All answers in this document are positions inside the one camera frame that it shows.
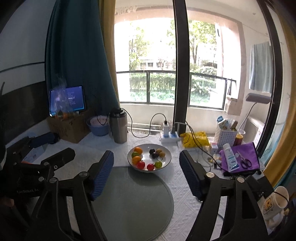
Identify orange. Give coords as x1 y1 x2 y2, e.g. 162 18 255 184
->
132 156 142 165
134 147 143 155

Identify red tomato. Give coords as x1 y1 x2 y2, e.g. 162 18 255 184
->
137 161 145 170
147 163 155 171

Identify dark plum with stem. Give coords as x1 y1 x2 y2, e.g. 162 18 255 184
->
151 152 159 159

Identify white lotion tube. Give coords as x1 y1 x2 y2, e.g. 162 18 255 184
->
223 143 239 172

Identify brown cardboard box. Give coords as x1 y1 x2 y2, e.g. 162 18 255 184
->
46 110 92 144

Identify yellow duck plastic bag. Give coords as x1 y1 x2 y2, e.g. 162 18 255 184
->
180 132 210 148

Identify orange in plate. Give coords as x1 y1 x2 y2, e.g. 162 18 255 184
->
132 156 142 165

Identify large green fruit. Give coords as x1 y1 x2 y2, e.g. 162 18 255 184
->
132 152 140 158

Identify small green grape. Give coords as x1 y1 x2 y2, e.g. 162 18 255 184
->
154 161 163 169

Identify red tomato in plate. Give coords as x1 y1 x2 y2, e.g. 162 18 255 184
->
137 161 145 170

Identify blue bowl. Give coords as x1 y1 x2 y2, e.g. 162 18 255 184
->
86 116 109 137

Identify grey round placemat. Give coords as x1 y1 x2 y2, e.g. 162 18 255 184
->
92 167 174 240

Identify black scissors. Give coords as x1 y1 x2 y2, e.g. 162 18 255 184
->
236 151 252 170

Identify white lattice basket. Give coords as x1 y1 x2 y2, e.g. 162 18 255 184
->
213 126 238 149

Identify white power strip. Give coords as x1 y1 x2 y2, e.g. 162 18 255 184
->
159 132 182 143

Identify white round plate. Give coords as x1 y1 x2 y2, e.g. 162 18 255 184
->
127 144 171 173

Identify purple cloth pouch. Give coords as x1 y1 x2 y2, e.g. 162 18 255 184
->
219 142 260 176

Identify pink white inner bowl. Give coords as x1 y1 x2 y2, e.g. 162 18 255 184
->
90 115 108 127

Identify dark plum in plate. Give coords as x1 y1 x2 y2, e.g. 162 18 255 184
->
149 149 155 155

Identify stainless steel tumbler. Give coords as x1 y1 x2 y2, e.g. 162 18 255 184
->
109 108 127 144

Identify tablet with blue screen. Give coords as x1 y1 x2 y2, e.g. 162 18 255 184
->
49 86 86 117

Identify white charger adapter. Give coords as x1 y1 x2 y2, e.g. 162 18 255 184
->
163 121 170 138

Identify white duck mug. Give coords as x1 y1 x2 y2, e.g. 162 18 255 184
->
259 186 289 229

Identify black balcony railing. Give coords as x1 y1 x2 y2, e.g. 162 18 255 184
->
116 70 237 110

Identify white desk lamp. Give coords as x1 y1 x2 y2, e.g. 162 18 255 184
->
237 93 271 131

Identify teal curtain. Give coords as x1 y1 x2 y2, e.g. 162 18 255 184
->
45 1 119 115

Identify hanging light blue towel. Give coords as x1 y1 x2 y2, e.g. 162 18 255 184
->
249 42 273 93

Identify yellow curtain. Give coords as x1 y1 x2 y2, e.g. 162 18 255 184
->
264 1 295 187

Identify black charging cable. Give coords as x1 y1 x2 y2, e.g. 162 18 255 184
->
120 107 168 139

